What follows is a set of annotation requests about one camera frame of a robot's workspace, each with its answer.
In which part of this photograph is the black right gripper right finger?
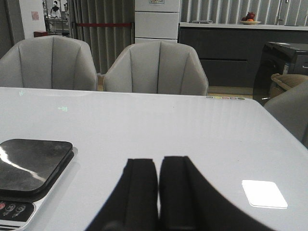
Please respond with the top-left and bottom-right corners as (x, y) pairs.
(159, 156), (270, 231)

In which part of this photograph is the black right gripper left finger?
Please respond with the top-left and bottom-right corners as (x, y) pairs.
(86, 159), (158, 231)

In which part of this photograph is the digital kitchen scale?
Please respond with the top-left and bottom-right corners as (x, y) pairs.
(0, 139), (74, 231)

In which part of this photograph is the grey chair right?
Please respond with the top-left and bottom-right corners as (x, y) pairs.
(103, 40), (208, 96)

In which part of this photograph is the grey chair at side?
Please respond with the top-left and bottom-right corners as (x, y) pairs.
(264, 81), (308, 147)

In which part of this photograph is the beige pet bed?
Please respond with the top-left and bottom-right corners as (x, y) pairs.
(269, 73), (308, 98)

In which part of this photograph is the dark sideboard counter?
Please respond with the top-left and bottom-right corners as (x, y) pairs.
(179, 23), (308, 88)

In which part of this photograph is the grey chair left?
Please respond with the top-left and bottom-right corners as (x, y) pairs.
(0, 36), (98, 91)

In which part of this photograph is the black appliance box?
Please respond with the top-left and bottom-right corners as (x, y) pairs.
(253, 42), (308, 105)

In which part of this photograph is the white drawer cabinet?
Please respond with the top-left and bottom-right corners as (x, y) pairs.
(134, 0), (181, 43)

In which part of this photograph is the red belt barrier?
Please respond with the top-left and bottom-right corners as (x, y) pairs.
(76, 23), (132, 27)

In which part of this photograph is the fruit bowl on counter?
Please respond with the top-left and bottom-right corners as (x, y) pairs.
(239, 12), (261, 25)

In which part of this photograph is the person in white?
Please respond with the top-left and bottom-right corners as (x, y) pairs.
(50, 0), (61, 18)

